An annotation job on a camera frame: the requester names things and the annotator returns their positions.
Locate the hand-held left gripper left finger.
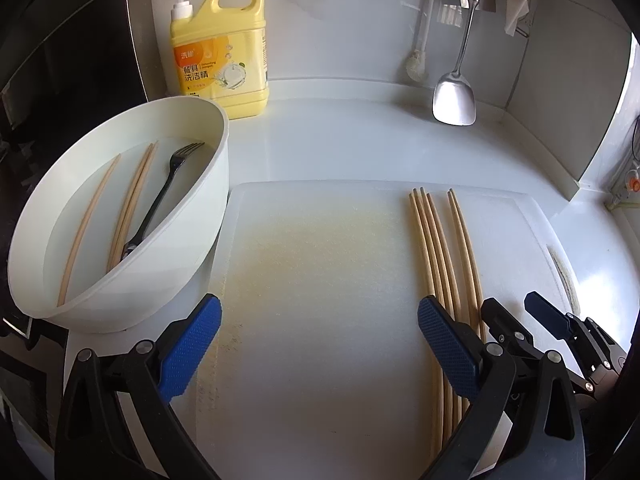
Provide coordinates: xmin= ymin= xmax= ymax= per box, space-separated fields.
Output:
xmin=54 ymin=294 xmax=223 ymax=480

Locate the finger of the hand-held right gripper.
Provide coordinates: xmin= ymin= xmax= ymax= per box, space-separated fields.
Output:
xmin=481 ymin=297 xmax=598 ymax=397
xmin=524 ymin=291 xmax=628 ymax=381

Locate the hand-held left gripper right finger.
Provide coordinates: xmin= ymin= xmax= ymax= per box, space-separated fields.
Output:
xmin=417 ymin=296 xmax=586 ymax=480

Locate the bundle of wooden chopsticks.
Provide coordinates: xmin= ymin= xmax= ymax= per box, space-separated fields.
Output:
xmin=409 ymin=187 xmax=486 ymax=466

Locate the white round basin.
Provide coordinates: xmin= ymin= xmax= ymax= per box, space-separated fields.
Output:
xmin=7 ymin=95 xmax=231 ymax=333

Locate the black metal fork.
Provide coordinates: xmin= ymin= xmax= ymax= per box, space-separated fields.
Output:
xmin=122 ymin=142 xmax=206 ymax=258

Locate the white plastic cutting board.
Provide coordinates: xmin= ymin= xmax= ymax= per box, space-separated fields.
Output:
xmin=192 ymin=180 xmax=593 ymax=480

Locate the gas pipe valve assembly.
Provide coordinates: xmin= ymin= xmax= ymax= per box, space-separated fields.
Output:
xmin=607 ymin=160 xmax=640 ymax=208

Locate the stainless steel spatula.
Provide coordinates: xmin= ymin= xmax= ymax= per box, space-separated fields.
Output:
xmin=432 ymin=0 xmax=485 ymax=126

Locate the white bottle brush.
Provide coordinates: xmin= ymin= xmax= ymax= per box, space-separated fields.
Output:
xmin=405 ymin=0 xmax=441 ymax=83

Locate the yellow dish soap pump bottle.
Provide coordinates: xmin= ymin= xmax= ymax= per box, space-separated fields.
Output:
xmin=153 ymin=0 xmax=271 ymax=121

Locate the black induction cooktop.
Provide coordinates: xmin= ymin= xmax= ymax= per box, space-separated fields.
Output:
xmin=0 ymin=0 xmax=151 ymax=171

